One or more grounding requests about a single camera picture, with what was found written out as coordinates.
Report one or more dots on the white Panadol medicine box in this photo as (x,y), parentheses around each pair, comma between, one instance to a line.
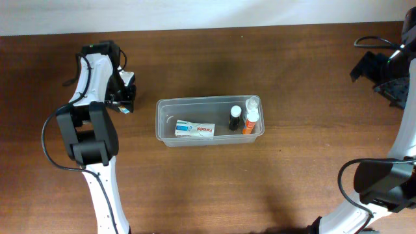
(186,129)

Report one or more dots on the small gold-lidded balm jar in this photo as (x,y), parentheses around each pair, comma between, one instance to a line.
(124,110)

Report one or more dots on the white plastic bottle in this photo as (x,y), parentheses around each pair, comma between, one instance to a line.
(251,105)

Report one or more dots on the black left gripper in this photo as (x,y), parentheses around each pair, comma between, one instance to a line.
(125,95)

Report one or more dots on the dark syrup bottle white cap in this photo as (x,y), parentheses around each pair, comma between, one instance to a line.
(234,117)

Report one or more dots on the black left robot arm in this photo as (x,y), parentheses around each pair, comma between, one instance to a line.
(88,133)

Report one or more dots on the orange tube with white cap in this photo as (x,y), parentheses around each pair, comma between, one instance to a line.
(251,120)

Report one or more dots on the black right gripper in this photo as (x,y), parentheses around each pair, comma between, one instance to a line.
(379,77)

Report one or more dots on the clear plastic container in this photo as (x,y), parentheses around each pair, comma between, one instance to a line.
(207,110)

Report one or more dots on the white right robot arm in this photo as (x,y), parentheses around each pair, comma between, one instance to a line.
(375,188)

